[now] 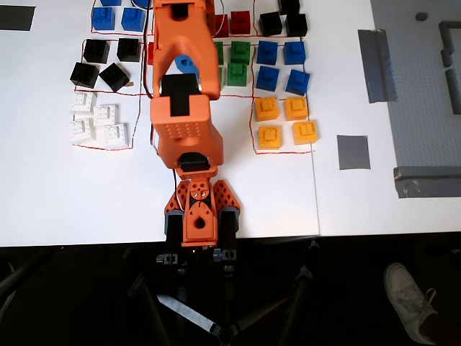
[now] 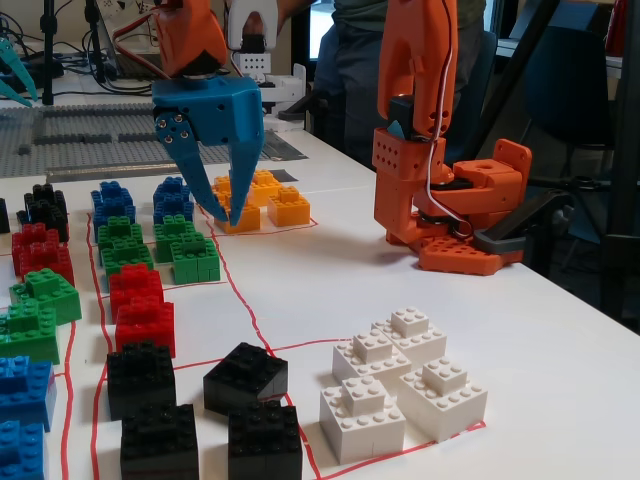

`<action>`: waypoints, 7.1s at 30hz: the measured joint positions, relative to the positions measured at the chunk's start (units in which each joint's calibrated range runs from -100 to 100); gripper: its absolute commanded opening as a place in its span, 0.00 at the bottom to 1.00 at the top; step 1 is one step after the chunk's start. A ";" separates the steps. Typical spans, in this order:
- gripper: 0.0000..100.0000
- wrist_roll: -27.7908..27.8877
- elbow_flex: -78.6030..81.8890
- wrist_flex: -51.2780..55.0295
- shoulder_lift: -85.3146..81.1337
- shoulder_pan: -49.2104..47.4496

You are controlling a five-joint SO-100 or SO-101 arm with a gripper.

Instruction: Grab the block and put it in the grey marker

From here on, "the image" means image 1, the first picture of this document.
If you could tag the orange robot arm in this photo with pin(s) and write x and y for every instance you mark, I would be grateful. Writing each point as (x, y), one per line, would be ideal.
(183, 122)

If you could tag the green lego block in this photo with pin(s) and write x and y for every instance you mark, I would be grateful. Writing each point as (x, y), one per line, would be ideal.
(237, 75)
(219, 53)
(240, 53)

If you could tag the black lego block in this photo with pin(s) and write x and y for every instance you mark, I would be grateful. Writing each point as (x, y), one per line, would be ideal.
(114, 76)
(96, 51)
(296, 25)
(271, 24)
(289, 5)
(128, 49)
(84, 75)

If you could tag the blue lego block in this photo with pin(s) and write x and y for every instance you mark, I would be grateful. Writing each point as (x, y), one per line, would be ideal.
(267, 53)
(138, 3)
(267, 78)
(297, 82)
(132, 19)
(103, 18)
(294, 53)
(109, 2)

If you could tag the yellow lego block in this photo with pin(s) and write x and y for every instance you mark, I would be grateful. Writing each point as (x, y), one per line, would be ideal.
(267, 109)
(305, 132)
(296, 108)
(270, 137)

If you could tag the white lego block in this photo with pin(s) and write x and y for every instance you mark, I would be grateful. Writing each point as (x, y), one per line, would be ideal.
(83, 102)
(116, 135)
(106, 114)
(82, 130)

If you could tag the grey square tape marker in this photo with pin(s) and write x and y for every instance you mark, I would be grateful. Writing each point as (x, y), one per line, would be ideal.
(353, 153)

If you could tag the small brown scrap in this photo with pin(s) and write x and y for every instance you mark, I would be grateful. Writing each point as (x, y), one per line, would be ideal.
(129, 84)

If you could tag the black grey table clamp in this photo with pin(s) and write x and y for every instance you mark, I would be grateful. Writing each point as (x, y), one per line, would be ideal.
(229, 223)
(174, 230)

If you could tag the black tape patch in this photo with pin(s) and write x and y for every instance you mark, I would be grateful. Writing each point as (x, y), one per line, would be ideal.
(16, 18)

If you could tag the grey lego baseplate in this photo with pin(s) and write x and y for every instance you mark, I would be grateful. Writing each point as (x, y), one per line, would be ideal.
(414, 108)

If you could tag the small grey lego piece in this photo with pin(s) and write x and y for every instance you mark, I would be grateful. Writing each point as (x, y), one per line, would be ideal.
(421, 16)

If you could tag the white sneaker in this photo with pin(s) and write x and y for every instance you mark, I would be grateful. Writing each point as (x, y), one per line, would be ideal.
(408, 299)

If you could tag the grey duct tape strip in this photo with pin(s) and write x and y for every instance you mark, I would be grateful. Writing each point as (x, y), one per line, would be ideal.
(374, 72)

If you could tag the grey lego wall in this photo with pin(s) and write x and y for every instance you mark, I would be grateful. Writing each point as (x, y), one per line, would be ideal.
(446, 43)
(453, 93)

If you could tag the black camera tripod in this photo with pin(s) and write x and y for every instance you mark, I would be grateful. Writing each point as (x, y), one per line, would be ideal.
(225, 333)

